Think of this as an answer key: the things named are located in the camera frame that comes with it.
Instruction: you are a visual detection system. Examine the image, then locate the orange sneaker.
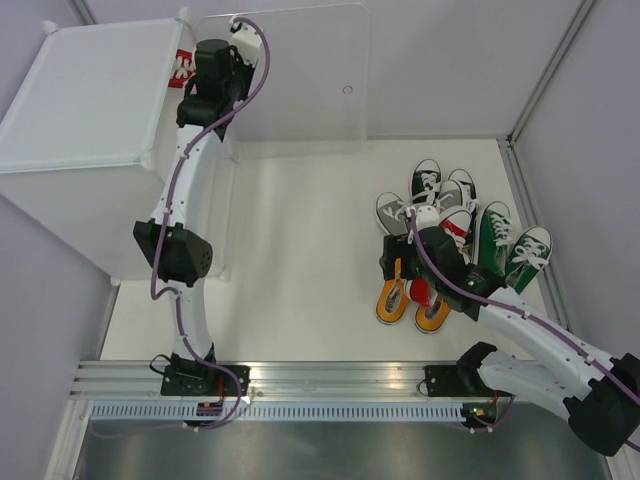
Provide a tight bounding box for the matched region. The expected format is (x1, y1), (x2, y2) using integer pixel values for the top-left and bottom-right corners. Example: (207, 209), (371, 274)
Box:
(414, 295), (451, 334)
(375, 259), (409, 325)

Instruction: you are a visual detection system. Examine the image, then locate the aluminium corner frame left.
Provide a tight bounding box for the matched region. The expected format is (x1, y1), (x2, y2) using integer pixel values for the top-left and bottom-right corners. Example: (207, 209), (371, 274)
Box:
(66, 0), (100, 26)

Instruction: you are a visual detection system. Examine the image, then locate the black sneaker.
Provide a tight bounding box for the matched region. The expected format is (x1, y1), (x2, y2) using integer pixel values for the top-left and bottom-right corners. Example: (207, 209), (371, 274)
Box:
(448, 168), (478, 213)
(409, 159), (442, 205)

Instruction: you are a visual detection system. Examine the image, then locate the grey sneaker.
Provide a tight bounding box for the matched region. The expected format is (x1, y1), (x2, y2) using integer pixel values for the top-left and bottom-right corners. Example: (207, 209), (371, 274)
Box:
(433, 180), (468, 221)
(375, 192), (427, 236)

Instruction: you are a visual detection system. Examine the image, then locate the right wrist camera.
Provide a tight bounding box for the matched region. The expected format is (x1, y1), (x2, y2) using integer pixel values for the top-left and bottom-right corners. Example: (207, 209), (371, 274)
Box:
(406, 205), (440, 232)

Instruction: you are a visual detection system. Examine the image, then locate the green sneaker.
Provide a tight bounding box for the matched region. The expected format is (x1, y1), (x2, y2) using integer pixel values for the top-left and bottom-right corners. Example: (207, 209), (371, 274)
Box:
(505, 226), (552, 293)
(473, 201), (514, 276)

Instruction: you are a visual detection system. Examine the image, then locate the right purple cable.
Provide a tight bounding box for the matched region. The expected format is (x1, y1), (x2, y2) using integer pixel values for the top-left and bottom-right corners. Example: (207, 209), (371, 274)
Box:
(408, 209), (640, 436)

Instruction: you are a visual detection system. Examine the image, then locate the aluminium mounting rail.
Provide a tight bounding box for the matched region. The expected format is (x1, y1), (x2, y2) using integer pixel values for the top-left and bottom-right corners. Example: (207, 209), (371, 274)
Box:
(69, 360), (516, 401)

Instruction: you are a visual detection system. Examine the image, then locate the orange sneaker left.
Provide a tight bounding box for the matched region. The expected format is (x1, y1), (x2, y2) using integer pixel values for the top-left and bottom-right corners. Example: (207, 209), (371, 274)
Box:
(375, 259), (409, 325)

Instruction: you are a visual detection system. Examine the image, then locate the green sneaker right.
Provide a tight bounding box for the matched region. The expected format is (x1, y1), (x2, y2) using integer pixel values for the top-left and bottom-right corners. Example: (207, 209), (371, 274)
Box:
(505, 226), (552, 293)

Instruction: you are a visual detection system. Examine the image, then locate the red sneaker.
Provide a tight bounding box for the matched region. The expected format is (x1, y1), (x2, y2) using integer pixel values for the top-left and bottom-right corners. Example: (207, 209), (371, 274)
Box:
(409, 225), (470, 313)
(168, 49), (195, 89)

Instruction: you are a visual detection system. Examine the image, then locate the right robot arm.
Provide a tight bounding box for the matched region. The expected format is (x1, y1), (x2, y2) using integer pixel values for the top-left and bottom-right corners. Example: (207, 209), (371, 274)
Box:
(379, 226), (639, 457)

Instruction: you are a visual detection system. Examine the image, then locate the grey sneaker left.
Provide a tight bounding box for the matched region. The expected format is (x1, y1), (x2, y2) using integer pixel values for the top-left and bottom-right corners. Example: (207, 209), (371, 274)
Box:
(375, 192), (427, 236)

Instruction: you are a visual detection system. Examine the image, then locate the white slotted cable duct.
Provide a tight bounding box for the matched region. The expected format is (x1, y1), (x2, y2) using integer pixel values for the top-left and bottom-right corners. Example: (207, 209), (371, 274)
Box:
(90, 400), (466, 423)

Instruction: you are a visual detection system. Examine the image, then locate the orange sneaker right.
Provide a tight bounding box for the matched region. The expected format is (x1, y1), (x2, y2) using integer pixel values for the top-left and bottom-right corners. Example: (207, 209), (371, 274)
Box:
(414, 295), (451, 334)

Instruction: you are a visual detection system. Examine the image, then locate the grey sneaker right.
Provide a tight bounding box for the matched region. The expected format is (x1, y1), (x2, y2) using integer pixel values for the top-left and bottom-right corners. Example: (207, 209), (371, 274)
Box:
(433, 180), (468, 221)

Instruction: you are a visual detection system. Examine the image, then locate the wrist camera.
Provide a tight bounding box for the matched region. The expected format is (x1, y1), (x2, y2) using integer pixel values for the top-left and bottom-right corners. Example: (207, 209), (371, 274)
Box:
(406, 205), (440, 232)
(229, 17), (262, 68)

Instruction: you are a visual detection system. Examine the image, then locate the black sneaker back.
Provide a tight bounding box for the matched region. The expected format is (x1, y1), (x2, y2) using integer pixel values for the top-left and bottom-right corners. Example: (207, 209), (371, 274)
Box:
(448, 168), (478, 213)

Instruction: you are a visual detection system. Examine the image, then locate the transparent cabinet door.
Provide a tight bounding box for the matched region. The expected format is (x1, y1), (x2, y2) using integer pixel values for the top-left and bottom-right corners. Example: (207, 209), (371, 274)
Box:
(192, 3), (372, 160)

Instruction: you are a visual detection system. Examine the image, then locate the green sneaker left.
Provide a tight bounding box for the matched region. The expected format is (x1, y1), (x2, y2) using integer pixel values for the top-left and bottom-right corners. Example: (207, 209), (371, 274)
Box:
(473, 201), (514, 276)

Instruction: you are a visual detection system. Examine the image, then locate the aluminium corner frame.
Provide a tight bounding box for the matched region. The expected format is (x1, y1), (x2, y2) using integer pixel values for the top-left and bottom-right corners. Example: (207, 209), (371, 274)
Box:
(66, 0), (100, 26)
(498, 1), (601, 334)

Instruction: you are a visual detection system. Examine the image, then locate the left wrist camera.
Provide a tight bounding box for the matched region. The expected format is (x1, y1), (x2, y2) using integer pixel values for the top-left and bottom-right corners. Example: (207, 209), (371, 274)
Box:
(229, 17), (262, 68)

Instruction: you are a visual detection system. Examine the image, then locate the aluminium corner frame right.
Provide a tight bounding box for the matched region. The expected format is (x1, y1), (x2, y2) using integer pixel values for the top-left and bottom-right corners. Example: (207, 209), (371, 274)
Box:
(498, 1), (601, 334)

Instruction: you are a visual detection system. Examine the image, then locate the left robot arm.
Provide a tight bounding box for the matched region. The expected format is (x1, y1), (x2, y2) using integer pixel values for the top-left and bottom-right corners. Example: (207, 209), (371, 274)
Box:
(133, 39), (254, 397)

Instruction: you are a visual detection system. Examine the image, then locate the black sneaker front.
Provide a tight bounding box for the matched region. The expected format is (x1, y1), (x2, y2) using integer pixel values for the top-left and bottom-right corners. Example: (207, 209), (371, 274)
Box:
(409, 159), (442, 205)

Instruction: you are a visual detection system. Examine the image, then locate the white plastic shoe cabinet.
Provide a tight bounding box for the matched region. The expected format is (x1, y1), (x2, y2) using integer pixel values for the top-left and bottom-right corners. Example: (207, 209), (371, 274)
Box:
(0, 8), (236, 286)

